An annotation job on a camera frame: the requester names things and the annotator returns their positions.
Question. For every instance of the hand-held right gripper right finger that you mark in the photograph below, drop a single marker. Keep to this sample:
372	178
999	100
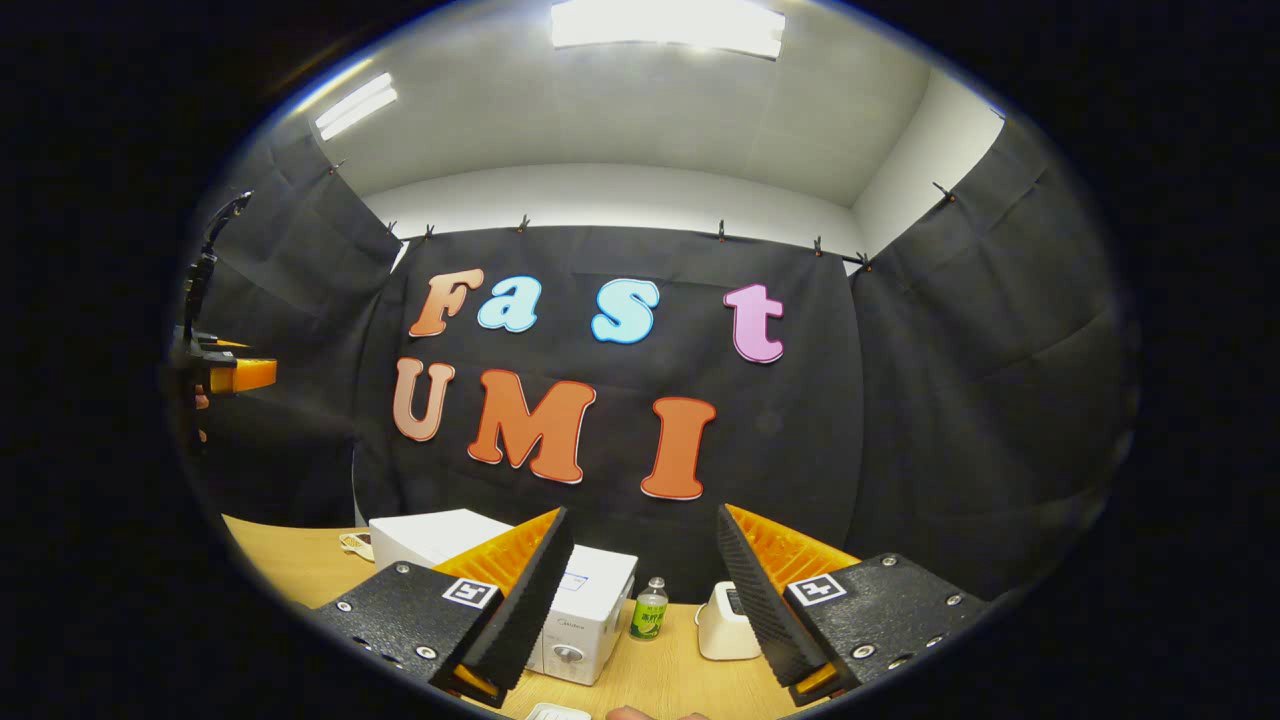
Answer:
765	600

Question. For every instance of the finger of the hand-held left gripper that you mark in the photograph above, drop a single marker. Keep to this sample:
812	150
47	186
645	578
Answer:
250	375

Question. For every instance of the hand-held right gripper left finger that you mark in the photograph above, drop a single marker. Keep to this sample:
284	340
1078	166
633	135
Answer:
530	600

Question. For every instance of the white microwave oven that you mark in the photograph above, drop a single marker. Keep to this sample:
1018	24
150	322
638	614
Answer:
600	600

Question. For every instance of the white toaster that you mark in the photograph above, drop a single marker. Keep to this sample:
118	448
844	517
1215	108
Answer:
720	630

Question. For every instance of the green drink bottle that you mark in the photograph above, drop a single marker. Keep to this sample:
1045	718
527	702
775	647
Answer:
650	615

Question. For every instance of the white rectangular container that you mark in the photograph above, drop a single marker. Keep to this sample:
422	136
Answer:
558	713

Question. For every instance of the white divided dish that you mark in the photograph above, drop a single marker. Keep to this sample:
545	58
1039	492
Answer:
357	546

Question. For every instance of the ceiling light panel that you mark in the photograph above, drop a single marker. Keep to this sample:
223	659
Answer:
356	105
668	25

